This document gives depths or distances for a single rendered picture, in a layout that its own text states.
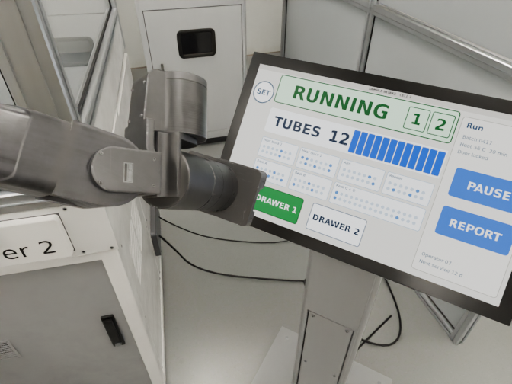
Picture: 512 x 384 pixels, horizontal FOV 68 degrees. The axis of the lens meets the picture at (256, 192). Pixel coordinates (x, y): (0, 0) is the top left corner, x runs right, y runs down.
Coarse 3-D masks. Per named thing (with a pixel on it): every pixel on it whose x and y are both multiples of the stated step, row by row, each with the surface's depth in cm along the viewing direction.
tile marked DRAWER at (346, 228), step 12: (312, 204) 64; (312, 216) 64; (324, 216) 63; (336, 216) 63; (348, 216) 62; (312, 228) 64; (324, 228) 63; (336, 228) 62; (348, 228) 62; (360, 228) 61; (348, 240) 62; (360, 240) 61
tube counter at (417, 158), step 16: (336, 128) 64; (352, 128) 63; (336, 144) 63; (352, 144) 62; (368, 144) 61; (384, 144) 60; (400, 144) 60; (416, 144) 59; (384, 160) 60; (400, 160) 59; (416, 160) 59; (432, 160) 58; (432, 176) 58
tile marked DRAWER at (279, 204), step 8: (264, 192) 67; (272, 192) 67; (280, 192) 66; (256, 200) 68; (264, 200) 67; (272, 200) 67; (280, 200) 66; (288, 200) 66; (296, 200) 65; (304, 200) 65; (256, 208) 68; (264, 208) 67; (272, 208) 67; (280, 208) 66; (288, 208) 66; (296, 208) 65; (280, 216) 66; (288, 216) 66; (296, 216) 65
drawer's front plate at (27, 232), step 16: (0, 224) 73; (16, 224) 73; (32, 224) 74; (48, 224) 75; (0, 240) 75; (16, 240) 75; (32, 240) 76; (48, 240) 77; (64, 240) 78; (0, 256) 77; (16, 256) 78; (32, 256) 79; (48, 256) 80; (64, 256) 81
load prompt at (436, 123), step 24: (288, 96) 67; (312, 96) 65; (336, 96) 64; (360, 96) 62; (384, 96) 61; (360, 120) 62; (384, 120) 61; (408, 120) 59; (432, 120) 58; (456, 120) 57
